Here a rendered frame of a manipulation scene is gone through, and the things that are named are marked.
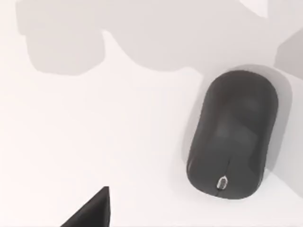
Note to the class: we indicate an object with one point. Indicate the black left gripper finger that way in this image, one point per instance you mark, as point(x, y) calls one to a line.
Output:
point(97, 210)

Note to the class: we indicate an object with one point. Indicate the black computer mouse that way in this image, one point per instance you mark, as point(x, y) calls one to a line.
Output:
point(233, 134)

